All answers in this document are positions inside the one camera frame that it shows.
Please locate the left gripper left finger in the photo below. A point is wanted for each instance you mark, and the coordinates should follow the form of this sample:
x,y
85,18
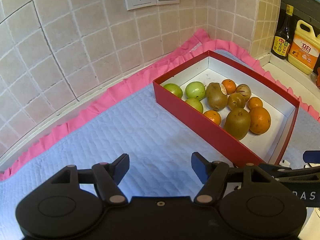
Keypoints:
x,y
107,177

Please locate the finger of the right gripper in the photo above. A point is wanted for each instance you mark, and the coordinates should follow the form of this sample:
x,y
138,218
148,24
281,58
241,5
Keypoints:
x,y
312,156

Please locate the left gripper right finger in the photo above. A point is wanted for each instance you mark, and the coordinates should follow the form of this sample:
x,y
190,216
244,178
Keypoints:
x,y
213,176

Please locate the orange mandarin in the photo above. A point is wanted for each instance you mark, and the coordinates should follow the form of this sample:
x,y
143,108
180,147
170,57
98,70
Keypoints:
x,y
213,116
229,85

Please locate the large orange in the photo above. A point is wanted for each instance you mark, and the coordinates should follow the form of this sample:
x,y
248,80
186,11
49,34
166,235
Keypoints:
x,y
260,120

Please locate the green apple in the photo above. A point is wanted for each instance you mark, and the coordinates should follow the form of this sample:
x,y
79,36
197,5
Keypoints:
x,y
174,89
195,90
195,103

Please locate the large brown kiwi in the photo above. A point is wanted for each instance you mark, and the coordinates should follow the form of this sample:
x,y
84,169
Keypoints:
x,y
216,96

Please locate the round brown kiwi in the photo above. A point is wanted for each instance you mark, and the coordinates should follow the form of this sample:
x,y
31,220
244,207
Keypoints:
x,y
236,100

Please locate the small mandarin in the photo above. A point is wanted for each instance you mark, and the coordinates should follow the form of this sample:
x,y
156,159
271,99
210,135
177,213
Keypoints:
x,y
254,102

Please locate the green apple top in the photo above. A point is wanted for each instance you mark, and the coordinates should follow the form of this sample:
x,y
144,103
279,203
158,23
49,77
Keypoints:
x,y
195,90

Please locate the striped brown pepino melon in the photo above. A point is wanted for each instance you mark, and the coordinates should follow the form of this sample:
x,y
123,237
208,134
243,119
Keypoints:
x,y
244,90

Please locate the blue quilted mat pink frill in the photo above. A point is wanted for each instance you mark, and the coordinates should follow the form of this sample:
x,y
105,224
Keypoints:
x,y
49,192

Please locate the red cardboard box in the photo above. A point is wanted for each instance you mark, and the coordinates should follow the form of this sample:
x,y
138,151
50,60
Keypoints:
x,y
213,67

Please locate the red object at edge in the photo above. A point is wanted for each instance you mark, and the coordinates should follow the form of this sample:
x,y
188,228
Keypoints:
x,y
318,78

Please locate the yellow detergent bottle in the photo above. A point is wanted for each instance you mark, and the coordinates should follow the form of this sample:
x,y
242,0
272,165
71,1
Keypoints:
x,y
304,50

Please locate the dark soy sauce bottle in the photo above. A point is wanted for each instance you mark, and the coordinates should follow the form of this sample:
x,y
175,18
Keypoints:
x,y
283,39

